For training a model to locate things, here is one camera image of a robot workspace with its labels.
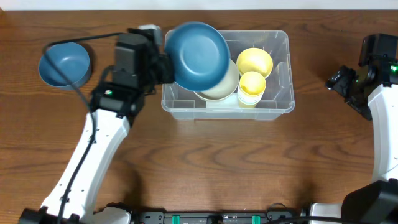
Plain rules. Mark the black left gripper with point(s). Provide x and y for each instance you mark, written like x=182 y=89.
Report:
x=166 y=72

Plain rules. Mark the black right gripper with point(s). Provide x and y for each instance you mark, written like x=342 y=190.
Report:
x=341 y=83

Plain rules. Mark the dark blue bowl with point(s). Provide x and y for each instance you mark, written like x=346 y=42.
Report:
x=72 y=59
x=199 y=54

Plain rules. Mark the large cream bowl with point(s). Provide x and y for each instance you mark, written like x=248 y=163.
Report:
x=225 y=88

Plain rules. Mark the yellow plastic cup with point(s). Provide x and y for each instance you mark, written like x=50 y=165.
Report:
x=252 y=84
x=243 y=105

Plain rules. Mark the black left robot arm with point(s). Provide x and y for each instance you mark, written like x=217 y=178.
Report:
x=115 y=102

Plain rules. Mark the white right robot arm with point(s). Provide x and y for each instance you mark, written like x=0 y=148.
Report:
x=371 y=90

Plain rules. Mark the clear plastic storage container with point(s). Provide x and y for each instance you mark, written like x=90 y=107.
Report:
x=277 y=99

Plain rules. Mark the black mounting rail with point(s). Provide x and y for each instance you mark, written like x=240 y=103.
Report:
x=160 y=217

